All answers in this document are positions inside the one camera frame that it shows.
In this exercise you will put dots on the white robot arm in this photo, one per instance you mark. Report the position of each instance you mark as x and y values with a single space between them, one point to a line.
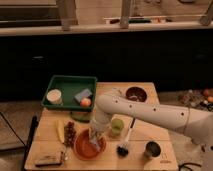
196 124

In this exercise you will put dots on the brown rectangular block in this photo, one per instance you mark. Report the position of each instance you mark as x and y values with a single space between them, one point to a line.
48 160

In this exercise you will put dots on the dark brown bowl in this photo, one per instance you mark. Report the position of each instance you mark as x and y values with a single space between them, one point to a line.
136 94

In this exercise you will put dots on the yellow banana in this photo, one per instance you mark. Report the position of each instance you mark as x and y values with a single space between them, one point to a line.
60 131

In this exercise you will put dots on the orange fruit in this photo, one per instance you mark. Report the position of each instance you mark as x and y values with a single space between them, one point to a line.
85 102

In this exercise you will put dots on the blue sponge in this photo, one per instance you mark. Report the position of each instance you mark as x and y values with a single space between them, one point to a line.
83 94

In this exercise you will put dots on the red bowl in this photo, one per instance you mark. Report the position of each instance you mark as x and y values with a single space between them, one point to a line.
85 150

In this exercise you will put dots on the black dish brush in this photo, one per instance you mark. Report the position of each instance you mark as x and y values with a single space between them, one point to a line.
123 147

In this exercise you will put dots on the green cup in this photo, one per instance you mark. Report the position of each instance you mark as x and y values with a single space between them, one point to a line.
117 126

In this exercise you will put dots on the white round can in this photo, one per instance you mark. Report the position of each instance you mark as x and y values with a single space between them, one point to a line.
54 97

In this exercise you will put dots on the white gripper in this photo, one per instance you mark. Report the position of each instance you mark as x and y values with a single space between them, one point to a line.
96 130

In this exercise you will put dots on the metal cup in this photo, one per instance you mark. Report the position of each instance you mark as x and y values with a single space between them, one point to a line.
152 149

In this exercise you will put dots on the green plastic tray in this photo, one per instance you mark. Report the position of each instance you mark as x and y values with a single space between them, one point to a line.
70 86

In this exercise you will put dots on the green flat plate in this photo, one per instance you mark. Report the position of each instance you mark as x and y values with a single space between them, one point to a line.
81 116

